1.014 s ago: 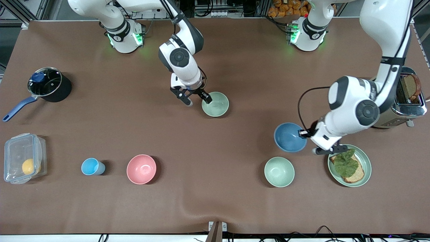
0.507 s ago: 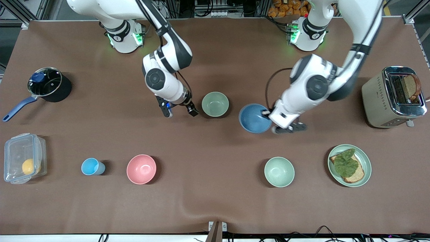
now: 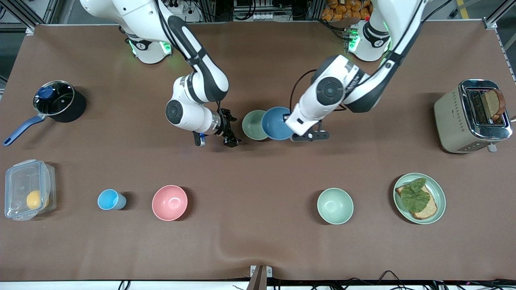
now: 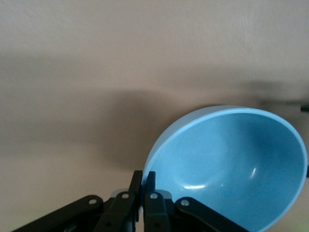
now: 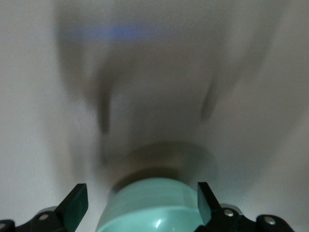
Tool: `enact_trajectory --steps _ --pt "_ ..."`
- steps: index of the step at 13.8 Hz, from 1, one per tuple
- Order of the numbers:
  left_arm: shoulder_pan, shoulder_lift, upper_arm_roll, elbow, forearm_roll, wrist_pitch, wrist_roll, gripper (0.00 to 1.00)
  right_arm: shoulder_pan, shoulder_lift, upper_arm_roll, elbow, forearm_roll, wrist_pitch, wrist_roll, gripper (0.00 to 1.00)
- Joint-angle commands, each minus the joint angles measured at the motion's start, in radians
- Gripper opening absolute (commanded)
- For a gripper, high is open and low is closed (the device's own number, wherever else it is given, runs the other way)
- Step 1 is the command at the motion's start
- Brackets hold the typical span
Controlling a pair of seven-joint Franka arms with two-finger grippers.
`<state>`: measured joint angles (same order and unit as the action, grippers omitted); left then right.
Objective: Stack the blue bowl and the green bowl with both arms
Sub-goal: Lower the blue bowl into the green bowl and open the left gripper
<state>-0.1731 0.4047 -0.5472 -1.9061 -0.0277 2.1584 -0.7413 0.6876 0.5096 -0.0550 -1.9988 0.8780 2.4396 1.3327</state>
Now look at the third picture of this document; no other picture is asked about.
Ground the pale green bowl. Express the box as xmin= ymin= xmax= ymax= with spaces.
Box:
xmin=242 ymin=110 xmax=268 ymax=141
xmin=317 ymin=188 xmax=354 ymax=225

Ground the blue bowl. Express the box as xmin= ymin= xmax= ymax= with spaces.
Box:
xmin=261 ymin=106 xmax=295 ymax=141

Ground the pink bowl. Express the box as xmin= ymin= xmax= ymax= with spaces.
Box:
xmin=152 ymin=185 xmax=188 ymax=222

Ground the white power strip with plugs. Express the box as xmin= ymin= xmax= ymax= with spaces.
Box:
xmin=165 ymin=0 xmax=191 ymax=15

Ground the green lettuce leaf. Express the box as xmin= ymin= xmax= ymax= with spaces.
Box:
xmin=401 ymin=178 xmax=431 ymax=213

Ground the orange snack packets pile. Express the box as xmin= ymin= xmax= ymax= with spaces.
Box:
xmin=321 ymin=0 xmax=371 ymax=21

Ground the cream and chrome toaster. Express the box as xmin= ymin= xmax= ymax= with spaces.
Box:
xmin=434 ymin=79 xmax=513 ymax=154

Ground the pale green plate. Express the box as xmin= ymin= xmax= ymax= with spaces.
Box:
xmin=393 ymin=173 xmax=446 ymax=224

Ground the light brown bread slice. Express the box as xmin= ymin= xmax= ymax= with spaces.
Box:
xmin=395 ymin=184 xmax=438 ymax=220

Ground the blue cup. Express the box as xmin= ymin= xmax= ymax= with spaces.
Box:
xmin=98 ymin=189 xmax=127 ymax=211

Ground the glass lid with blue knob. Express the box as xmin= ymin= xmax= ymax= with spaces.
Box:
xmin=33 ymin=81 xmax=75 ymax=116

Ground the dark crust bread slice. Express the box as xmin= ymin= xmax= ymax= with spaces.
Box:
xmin=482 ymin=88 xmax=506 ymax=122

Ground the yellow round fruit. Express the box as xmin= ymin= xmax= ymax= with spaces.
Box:
xmin=27 ymin=190 xmax=50 ymax=210

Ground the clear plastic food container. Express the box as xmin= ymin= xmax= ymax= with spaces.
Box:
xmin=5 ymin=159 xmax=56 ymax=221

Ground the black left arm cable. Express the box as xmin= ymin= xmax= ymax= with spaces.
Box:
xmin=289 ymin=68 xmax=320 ymax=115

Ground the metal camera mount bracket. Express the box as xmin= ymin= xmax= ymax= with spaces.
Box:
xmin=250 ymin=265 xmax=273 ymax=290

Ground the black pot with blue handle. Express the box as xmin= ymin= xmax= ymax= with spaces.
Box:
xmin=3 ymin=80 xmax=87 ymax=146

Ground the black cable loop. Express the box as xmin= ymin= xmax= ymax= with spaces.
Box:
xmin=377 ymin=270 xmax=404 ymax=287

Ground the aluminium frame profile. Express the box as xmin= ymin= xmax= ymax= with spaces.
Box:
xmin=484 ymin=16 xmax=516 ymax=83
xmin=0 ymin=0 xmax=36 ymax=36

